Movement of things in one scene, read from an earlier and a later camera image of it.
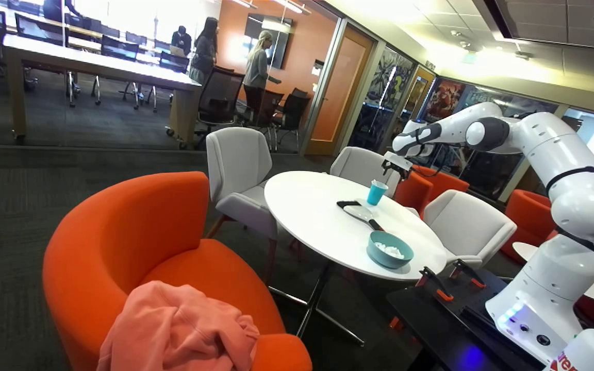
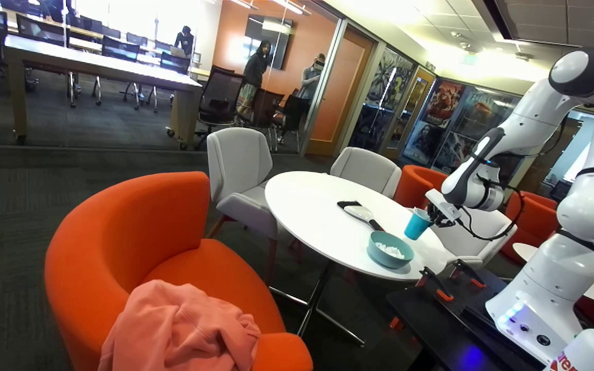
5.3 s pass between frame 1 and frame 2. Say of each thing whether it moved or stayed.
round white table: stayed
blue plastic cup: moved
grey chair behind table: stayed
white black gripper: moved
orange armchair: stayed
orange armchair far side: stayed
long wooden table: stayed
